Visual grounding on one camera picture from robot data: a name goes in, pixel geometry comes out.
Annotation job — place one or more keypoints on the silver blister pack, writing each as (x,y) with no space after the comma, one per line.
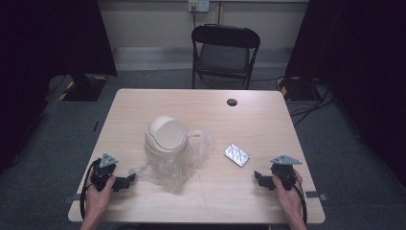
(236,155)

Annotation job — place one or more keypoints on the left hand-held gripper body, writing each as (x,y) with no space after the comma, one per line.
(103,172)

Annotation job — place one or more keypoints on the small black floor strip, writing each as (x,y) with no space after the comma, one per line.
(95,126)

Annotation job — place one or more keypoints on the clear plastic bag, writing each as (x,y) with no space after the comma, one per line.
(178,169)

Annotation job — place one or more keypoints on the white wall outlet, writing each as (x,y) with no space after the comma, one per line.
(198,5)

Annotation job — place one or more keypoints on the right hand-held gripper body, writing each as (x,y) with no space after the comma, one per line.
(283,172)

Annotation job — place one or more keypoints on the black folding chair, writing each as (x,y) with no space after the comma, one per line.
(225,54)

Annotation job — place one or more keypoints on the black stand base striped tape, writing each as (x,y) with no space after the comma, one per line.
(84,87)
(295,89)

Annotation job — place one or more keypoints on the black curtain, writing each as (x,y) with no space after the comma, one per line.
(360,64)
(48,48)

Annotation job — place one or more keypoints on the beige swing-lid trash bin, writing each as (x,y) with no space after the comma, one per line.
(165,135)

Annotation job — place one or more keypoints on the person's left hand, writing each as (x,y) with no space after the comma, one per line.
(97,198)

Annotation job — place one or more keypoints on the person's right hand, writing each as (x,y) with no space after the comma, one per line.
(288,199)

